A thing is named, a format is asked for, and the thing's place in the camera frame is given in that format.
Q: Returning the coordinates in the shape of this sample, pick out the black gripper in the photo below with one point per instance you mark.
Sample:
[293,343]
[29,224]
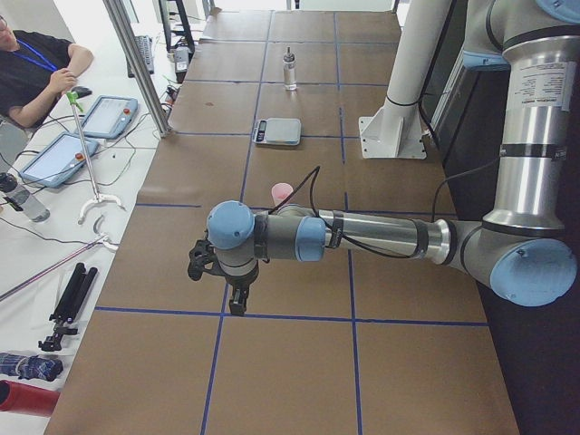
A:
[239,281]

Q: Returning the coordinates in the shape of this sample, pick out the pink plastic cup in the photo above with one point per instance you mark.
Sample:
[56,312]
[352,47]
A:
[280,192]

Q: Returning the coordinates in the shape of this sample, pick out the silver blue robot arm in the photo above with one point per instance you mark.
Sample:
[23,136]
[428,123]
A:
[517,248]

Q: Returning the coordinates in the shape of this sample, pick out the grey kitchen scale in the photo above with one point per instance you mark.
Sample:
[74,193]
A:
[277,131]

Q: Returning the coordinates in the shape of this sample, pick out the clear glass sauce bottle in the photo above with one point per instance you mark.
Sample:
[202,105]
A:
[289,70]

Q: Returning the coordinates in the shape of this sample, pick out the black folded tripod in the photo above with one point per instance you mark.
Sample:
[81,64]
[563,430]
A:
[68,307]

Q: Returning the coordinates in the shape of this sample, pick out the blue folded umbrella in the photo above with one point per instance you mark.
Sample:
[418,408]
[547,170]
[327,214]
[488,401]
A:
[30,367]

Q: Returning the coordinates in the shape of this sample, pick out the far blue teach pendant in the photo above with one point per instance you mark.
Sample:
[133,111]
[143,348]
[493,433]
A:
[109,117]

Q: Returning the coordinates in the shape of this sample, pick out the blue teach pendant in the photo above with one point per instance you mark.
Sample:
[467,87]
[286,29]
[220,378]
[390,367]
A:
[109,117]
[56,163]

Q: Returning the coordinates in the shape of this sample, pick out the near blue teach pendant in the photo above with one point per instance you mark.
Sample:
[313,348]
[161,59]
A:
[56,163]

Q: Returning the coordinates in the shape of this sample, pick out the red cylinder bottle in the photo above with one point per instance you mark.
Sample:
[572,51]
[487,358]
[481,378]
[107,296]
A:
[26,399]

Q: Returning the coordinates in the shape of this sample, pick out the silver reacher grabber tool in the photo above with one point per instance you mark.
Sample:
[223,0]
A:
[97,197]

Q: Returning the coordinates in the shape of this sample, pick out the black keyboard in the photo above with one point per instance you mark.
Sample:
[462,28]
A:
[144,45]

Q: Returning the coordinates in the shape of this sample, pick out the seated person in black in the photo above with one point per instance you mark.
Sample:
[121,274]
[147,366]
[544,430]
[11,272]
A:
[36,71]

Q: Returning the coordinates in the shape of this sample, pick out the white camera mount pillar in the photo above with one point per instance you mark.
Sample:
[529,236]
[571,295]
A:
[394,131]

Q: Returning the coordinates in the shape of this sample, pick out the aluminium frame post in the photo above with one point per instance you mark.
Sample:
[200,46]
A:
[122,26]

